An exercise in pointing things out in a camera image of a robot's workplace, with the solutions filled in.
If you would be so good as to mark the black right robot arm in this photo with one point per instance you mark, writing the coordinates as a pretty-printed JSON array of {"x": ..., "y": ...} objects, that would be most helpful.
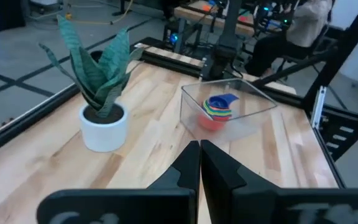
[{"x": 228, "y": 31}]

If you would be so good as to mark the person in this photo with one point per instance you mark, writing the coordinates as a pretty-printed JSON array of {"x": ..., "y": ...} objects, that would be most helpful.
[{"x": 306, "y": 25}]

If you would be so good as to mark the yellow measuring cup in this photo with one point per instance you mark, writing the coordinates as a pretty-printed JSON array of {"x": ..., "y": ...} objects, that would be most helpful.
[{"x": 205, "y": 107}]

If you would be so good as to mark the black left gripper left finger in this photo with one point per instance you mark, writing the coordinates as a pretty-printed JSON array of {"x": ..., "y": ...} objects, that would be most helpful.
[{"x": 166, "y": 202}]

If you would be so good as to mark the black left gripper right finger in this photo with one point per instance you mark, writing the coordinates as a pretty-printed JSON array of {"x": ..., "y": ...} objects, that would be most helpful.
[{"x": 259, "y": 202}]

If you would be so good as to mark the white metal bracket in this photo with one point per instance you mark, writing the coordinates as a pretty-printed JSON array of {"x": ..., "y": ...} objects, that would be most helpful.
[{"x": 318, "y": 107}]

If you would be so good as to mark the red measuring cup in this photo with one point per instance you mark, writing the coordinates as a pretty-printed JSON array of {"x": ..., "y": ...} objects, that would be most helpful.
[{"x": 210, "y": 124}]

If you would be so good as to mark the white plant pot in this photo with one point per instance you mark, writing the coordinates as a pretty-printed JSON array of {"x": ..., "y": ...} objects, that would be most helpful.
[{"x": 104, "y": 133}]

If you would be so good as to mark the clear plastic basket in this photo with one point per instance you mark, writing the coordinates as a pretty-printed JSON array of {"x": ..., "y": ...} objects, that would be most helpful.
[{"x": 253, "y": 102}]

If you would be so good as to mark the wooden background table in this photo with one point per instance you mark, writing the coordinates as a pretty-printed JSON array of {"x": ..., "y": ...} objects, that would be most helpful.
[{"x": 197, "y": 14}]

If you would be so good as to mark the black computer with blue lights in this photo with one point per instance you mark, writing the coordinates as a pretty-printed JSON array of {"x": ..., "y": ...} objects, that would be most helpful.
[{"x": 2, "y": 14}]

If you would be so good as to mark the black aluminium table frame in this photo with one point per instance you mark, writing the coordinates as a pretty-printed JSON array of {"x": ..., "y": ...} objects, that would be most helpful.
[{"x": 172, "y": 63}]

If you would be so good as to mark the green snake plant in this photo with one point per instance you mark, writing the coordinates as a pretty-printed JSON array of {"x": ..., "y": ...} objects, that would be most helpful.
[{"x": 104, "y": 71}]

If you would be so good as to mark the small navy measuring cup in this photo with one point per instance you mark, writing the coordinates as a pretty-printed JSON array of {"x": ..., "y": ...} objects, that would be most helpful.
[{"x": 221, "y": 101}]

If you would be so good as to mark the green measuring cup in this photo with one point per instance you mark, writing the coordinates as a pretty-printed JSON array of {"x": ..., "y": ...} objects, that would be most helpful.
[{"x": 208, "y": 112}]

